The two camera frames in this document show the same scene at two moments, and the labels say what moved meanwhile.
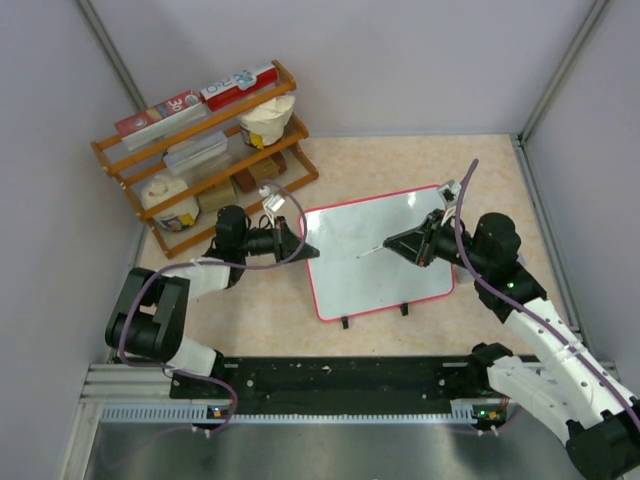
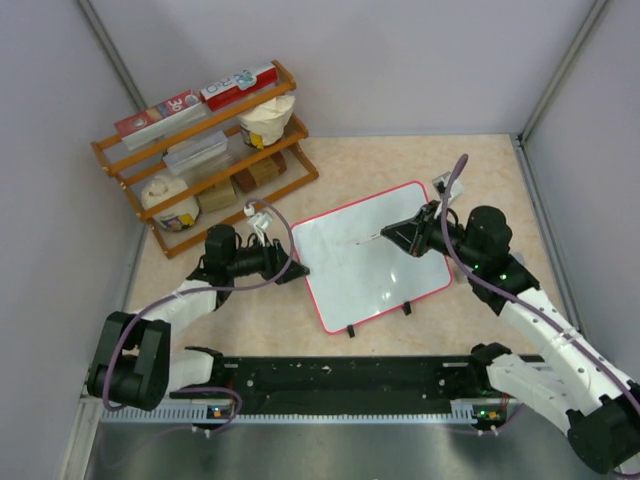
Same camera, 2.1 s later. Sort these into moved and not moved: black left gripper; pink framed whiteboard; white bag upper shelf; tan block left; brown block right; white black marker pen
Moved: white black marker pen; black left gripper
Not moved: tan block left; white bag upper shelf; pink framed whiteboard; brown block right
